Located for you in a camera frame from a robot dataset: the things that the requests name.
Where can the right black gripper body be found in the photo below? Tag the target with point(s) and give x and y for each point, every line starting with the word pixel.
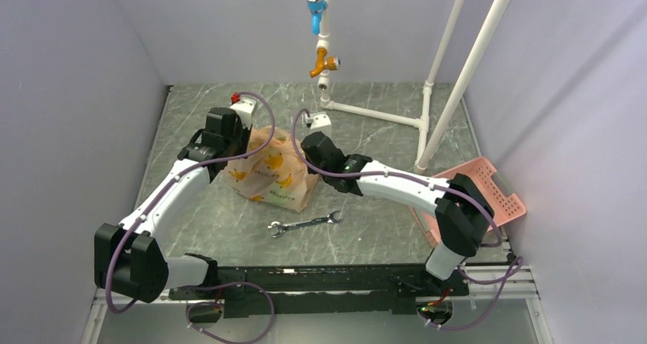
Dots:
pixel 312 170

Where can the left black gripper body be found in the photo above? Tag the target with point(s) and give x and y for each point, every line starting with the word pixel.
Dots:
pixel 237 144

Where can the orange banana-print plastic bag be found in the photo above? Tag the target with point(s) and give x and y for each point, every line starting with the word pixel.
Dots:
pixel 274 175

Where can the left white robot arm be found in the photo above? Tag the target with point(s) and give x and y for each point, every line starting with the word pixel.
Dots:
pixel 127 255

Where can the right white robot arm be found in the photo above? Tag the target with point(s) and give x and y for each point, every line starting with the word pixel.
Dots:
pixel 462 213

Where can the silver open-end wrench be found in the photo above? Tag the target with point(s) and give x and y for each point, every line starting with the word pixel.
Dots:
pixel 280 228

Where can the orange tap valve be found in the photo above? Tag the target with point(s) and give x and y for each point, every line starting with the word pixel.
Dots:
pixel 324 62

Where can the blue tap valve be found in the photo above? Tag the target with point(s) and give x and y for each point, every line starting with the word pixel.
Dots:
pixel 316 8

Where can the pink plastic basket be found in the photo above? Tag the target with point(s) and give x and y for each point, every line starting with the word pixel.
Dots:
pixel 505 202

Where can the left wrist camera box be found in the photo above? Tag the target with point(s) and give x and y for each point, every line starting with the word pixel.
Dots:
pixel 245 108

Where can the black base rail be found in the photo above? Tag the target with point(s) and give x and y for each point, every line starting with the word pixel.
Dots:
pixel 395 288

